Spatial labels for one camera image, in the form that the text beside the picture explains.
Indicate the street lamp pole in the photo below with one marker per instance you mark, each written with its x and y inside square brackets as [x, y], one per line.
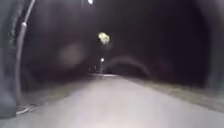
[20, 50]
[101, 65]

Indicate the pale grey paved path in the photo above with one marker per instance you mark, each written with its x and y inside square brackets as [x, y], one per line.
[113, 103]

